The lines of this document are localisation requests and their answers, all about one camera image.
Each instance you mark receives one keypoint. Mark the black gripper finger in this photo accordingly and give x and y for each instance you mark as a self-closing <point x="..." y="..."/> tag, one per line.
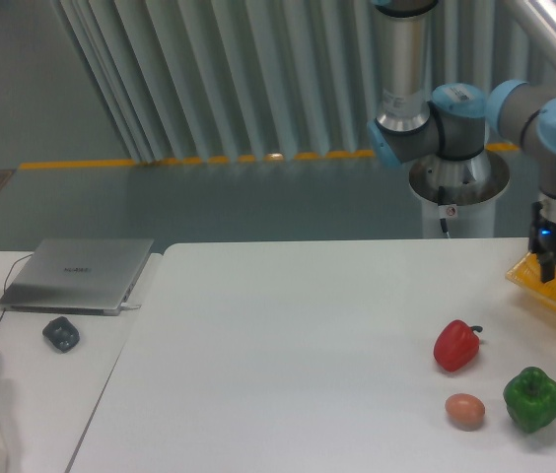
<point x="547" y="266"/>

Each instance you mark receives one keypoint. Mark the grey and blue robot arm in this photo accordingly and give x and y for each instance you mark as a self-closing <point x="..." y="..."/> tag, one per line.
<point x="442" y="133"/>

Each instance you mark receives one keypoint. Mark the yellow plastic basket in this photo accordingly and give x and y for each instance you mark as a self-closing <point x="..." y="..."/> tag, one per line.
<point x="527" y="275"/>

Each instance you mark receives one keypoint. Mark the red bell pepper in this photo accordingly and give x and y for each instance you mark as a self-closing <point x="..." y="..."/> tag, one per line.
<point x="457" y="345"/>

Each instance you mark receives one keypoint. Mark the green bell pepper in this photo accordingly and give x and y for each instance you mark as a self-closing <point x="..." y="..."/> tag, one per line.
<point x="530" y="399"/>

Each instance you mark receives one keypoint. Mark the brown egg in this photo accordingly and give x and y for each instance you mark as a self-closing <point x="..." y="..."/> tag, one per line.
<point x="465" y="410"/>

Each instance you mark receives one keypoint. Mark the silver laptop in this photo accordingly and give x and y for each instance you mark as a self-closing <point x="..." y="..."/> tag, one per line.
<point x="78" y="276"/>

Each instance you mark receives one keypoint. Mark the small black case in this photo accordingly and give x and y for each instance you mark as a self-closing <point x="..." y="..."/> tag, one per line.
<point x="62" y="334"/>

